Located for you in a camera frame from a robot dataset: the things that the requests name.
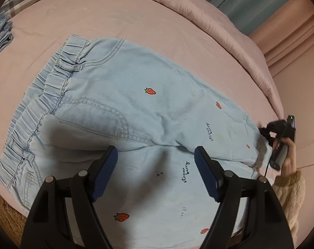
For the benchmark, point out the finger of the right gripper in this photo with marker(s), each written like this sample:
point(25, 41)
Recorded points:
point(273, 130)

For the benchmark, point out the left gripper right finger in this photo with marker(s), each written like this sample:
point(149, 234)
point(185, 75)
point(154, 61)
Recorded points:
point(265, 224)

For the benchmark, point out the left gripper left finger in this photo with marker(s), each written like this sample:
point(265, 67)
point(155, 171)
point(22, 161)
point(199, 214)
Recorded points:
point(48, 226)

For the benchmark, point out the light blue strawberry pants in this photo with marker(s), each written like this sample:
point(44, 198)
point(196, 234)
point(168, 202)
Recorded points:
point(92, 94)

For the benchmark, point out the person's right hand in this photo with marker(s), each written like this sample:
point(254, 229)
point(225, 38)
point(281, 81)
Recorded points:
point(289, 166)

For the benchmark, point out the beige fuzzy sleeve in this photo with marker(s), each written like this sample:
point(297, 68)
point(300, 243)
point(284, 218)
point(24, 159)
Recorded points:
point(291, 194)

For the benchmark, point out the pink curtain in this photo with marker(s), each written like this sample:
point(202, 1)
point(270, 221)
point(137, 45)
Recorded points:
point(286, 34)

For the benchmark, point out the pink folded duvet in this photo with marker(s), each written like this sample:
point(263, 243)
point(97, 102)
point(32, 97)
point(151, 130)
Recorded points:
point(211, 26)

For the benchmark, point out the folded blue denim garment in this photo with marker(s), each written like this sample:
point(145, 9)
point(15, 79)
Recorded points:
point(6, 36)

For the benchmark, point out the pink bed sheet mattress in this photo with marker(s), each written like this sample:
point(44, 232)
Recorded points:
point(223, 57)

